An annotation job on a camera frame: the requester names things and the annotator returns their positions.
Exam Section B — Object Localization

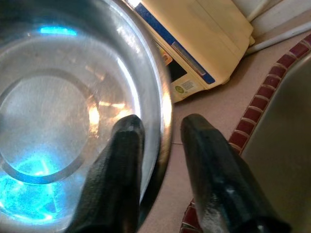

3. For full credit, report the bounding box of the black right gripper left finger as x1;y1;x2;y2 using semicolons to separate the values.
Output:
69;114;146;233

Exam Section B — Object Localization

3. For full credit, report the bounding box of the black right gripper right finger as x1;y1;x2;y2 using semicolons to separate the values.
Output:
180;113;292;233

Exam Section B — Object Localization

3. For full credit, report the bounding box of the stainless steel bowl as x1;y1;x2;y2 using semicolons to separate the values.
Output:
0;0;173;233

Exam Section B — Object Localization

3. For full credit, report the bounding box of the stainless steel sink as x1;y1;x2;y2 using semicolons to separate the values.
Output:
239;50;311;233

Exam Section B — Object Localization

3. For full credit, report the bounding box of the cream water ionizer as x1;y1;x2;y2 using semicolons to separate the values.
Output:
126;0;256;104

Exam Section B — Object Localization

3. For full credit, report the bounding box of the white counter pipe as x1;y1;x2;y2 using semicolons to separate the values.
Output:
245;24;311;55

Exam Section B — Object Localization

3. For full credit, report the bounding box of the thin white hose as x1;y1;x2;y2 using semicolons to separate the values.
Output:
246;0;270;22

